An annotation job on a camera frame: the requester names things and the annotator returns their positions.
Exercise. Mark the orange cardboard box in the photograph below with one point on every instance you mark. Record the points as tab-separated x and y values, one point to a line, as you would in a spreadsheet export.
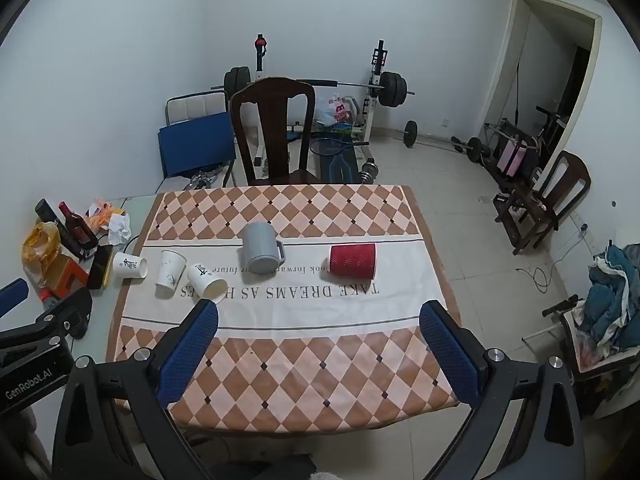
67	277

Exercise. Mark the yellow plastic bag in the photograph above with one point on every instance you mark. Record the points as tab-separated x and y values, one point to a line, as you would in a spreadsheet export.
35	255

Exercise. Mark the black floor barbell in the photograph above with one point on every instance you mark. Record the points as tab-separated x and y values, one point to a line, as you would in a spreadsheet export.
410	134

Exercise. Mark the white paper cup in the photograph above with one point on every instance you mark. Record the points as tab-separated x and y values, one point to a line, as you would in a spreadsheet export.
127	265
170	272
205	282

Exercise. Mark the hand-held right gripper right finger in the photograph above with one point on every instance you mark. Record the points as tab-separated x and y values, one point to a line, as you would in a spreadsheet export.
450	355

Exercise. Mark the black bench pad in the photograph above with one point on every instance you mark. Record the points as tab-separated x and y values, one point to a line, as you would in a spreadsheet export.
338	167

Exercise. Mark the red ribbed cup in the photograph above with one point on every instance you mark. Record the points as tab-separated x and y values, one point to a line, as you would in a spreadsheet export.
352	261

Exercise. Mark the white weight bench rack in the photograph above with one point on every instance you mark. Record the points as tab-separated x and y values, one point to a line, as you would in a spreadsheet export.
371	110

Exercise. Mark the dark wooden chair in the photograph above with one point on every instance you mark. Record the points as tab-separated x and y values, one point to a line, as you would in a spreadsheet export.
272	130
565	185

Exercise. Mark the white padded chair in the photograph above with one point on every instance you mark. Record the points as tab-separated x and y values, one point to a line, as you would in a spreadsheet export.
195	107

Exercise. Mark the door frame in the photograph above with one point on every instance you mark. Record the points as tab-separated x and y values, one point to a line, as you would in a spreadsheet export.
510	60

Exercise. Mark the chrome metal bars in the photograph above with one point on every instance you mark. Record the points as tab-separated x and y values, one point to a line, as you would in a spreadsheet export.
202	177

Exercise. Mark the orange snack packet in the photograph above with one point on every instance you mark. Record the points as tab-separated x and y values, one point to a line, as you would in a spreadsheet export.
100	215

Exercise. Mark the laundry basket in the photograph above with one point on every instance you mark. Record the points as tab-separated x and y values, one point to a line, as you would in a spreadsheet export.
595	375

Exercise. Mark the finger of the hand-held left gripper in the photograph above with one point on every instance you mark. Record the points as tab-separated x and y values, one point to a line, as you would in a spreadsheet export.
12	295
70	312

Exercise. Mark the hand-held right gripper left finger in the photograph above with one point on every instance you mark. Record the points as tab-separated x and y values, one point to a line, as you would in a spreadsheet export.
187	355

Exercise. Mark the chrome dumbbell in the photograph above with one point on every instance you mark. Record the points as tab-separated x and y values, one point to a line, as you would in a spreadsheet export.
369	171

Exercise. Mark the blue laundry pile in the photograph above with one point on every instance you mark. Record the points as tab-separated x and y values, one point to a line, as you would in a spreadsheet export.
612	300

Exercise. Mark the blue badminton racket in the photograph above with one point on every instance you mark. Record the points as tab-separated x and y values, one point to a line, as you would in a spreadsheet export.
327	146

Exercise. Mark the black exercise machine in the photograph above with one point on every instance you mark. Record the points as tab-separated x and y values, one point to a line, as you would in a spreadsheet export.
515	155

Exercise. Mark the diamond pattern tablecloth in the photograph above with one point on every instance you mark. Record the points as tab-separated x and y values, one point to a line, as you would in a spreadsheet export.
300	360

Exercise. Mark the black plate barbell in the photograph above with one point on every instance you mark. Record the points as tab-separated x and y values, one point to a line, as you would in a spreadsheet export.
390	89

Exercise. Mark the grey mug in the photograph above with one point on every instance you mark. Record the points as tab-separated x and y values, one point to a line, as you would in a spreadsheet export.
260	247

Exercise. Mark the white plastic bag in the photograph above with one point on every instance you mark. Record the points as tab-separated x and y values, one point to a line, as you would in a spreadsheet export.
336	110

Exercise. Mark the black phone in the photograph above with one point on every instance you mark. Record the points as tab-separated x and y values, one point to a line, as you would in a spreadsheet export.
100	267

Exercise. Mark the blue folding chair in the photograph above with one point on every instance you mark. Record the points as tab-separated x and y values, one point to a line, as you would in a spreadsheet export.
197	145

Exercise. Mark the crumpled white tissue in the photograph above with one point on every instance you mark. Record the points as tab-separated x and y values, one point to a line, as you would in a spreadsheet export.
119	230

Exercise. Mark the black bottle box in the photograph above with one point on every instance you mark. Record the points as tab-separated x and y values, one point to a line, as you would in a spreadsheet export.
52	220

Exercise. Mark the red wine bottle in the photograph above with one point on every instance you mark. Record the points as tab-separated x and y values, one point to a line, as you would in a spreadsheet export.
75	222

